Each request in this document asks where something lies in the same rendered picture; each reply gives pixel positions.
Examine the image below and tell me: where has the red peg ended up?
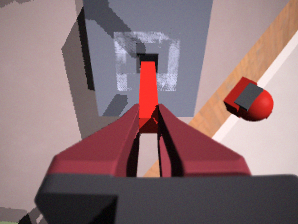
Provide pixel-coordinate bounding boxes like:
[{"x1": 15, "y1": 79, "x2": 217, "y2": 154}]
[{"x1": 139, "y1": 62, "x2": 158, "y2": 133}]

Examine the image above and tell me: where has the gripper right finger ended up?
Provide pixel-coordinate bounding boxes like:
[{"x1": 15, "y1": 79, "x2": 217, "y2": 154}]
[{"x1": 157, "y1": 104, "x2": 252, "y2": 177}]

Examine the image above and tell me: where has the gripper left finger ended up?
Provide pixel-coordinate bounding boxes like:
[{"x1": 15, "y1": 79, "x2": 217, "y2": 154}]
[{"x1": 44, "y1": 104, "x2": 140, "y2": 177}]

